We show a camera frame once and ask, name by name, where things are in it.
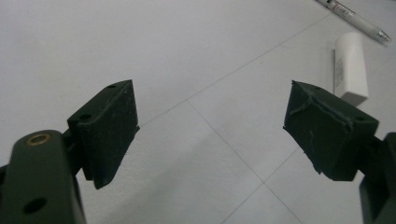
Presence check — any white cylindrical tube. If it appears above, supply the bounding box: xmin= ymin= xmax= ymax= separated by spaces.
xmin=333 ymin=31 xmax=370 ymax=107

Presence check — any white pen with clear tip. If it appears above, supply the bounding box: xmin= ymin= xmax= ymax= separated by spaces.
xmin=316 ymin=0 xmax=392 ymax=45

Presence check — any white table mat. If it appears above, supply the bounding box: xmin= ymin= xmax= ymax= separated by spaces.
xmin=0 ymin=0 xmax=396 ymax=224

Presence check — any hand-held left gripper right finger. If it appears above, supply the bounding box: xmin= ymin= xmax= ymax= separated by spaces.
xmin=282 ymin=79 xmax=380 ymax=182

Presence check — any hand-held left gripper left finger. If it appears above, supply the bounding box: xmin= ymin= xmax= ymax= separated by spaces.
xmin=66 ymin=78 xmax=140 ymax=190

